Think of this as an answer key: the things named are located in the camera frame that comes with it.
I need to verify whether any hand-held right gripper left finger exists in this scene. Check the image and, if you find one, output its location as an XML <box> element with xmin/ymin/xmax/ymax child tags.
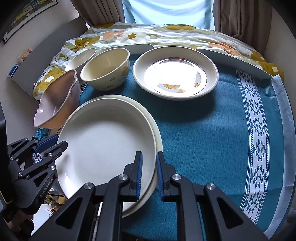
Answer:
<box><xmin>49</xmin><ymin>151</ymin><xmax>143</xmax><ymax>241</ymax></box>

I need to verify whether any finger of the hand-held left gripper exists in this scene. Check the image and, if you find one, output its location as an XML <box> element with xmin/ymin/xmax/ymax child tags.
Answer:
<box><xmin>6</xmin><ymin>135</ymin><xmax>59</xmax><ymax>163</ymax></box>
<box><xmin>18</xmin><ymin>140</ymin><xmax>69</xmax><ymax>184</ymax></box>

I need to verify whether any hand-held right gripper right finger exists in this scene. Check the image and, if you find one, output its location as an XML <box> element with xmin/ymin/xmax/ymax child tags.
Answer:
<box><xmin>156</xmin><ymin>151</ymin><xmax>270</xmax><ymax>241</ymax></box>

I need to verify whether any pink flower-shaped bowl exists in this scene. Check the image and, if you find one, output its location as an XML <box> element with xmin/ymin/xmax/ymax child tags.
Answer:
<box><xmin>33</xmin><ymin>69</ymin><xmax>80</xmax><ymax>128</ymax></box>

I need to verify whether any white plate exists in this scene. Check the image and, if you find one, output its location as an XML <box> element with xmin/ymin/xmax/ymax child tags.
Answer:
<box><xmin>55</xmin><ymin>100</ymin><xmax>157</xmax><ymax>212</ymax></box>

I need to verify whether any small plain cream bowl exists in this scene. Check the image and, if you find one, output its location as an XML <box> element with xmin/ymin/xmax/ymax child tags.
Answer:
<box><xmin>65</xmin><ymin>48</ymin><xmax>97</xmax><ymax>80</ymax></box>

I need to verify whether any cream bowl with yellow print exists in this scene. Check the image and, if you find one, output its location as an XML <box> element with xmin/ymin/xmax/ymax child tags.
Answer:
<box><xmin>80</xmin><ymin>48</ymin><xmax>130</xmax><ymax>91</ymax></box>

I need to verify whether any blue patterned cloth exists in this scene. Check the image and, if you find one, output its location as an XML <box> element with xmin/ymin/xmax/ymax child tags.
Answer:
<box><xmin>30</xmin><ymin>127</ymin><xmax>58</xmax><ymax>167</ymax></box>

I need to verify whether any blue patterned tablecloth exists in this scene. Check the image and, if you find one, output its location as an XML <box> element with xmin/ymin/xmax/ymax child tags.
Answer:
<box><xmin>35</xmin><ymin>56</ymin><xmax>290</xmax><ymax>239</ymax></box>

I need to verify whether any small blue box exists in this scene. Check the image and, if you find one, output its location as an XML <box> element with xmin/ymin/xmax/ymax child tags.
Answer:
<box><xmin>8</xmin><ymin>64</ymin><xmax>19</xmax><ymax>78</ymax></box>

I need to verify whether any grey cabinet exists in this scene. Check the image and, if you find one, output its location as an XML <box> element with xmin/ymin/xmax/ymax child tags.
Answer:
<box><xmin>8</xmin><ymin>17</ymin><xmax>89</xmax><ymax>100</ymax></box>

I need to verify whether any small printed card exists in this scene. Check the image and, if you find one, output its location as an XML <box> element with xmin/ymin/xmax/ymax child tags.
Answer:
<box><xmin>17</xmin><ymin>47</ymin><xmax>32</xmax><ymax>64</ymax></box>

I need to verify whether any printed cream plate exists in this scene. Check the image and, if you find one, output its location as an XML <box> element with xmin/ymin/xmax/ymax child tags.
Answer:
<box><xmin>132</xmin><ymin>46</ymin><xmax>219</xmax><ymax>100</ymax></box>

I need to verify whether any grey flat board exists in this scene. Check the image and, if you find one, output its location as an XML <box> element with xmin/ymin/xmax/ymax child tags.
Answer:
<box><xmin>128</xmin><ymin>43</ymin><xmax>154</xmax><ymax>55</ymax></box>
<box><xmin>195</xmin><ymin>48</ymin><xmax>278</xmax><ymax>80</ymax></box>

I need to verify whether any brown curtain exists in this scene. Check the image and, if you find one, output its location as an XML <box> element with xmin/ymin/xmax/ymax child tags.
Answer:
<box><xmin>213</xmin><ymin>0</ymin><xmax>272</xmax><ymax>55</ymax></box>
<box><xmin>70</xmin><ymin>0</ymin><xmax>126</xmax><ymax>27</ymax></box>

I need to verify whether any floral quilted blanket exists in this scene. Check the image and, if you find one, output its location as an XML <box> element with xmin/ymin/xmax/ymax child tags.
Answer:
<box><xmin>32</xmin><ymin>23</ymin><xmax>284</xmax><ymax>98</ymax></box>

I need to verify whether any bright window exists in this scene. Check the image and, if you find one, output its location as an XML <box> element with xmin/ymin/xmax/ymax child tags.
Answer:
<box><xmin>122</xmin><ymin>0</ymin><xmax>215</xmax><ymax>30</ymax></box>

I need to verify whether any wall poster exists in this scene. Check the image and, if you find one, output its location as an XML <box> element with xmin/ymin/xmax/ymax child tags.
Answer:
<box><xmin>2</xmin><ymin>0</ymin><xmax>58</xmax><ymax>44</ymax></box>

